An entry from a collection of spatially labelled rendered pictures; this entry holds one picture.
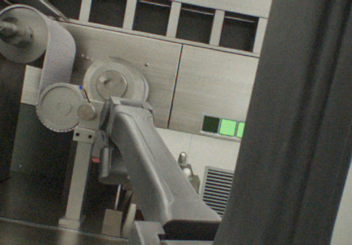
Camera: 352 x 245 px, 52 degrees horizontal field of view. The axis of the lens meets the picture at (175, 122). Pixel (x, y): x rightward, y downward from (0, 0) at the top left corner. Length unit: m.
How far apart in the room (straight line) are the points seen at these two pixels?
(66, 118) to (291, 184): 0.81
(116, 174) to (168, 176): 0.26
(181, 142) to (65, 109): 2.71
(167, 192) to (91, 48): 0.98
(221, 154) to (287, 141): 3.46
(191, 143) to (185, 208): 3.27
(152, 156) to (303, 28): 0.27
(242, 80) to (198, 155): 2.41
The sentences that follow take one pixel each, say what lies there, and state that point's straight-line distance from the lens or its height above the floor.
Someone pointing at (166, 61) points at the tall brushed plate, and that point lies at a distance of 1.26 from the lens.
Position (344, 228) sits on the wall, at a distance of 4.17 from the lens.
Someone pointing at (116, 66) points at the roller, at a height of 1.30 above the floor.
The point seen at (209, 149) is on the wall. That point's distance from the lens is 3.63.
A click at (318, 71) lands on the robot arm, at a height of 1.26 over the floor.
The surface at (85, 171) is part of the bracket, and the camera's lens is 0.92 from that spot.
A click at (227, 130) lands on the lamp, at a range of 1.26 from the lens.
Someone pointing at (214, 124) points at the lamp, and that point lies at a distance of 1.25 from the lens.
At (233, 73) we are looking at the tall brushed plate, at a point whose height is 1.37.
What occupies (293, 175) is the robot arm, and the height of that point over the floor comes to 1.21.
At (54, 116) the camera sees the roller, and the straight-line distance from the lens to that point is 0.97.
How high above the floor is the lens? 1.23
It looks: 3 degrees down
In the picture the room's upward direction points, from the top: 10 degrees clockwise
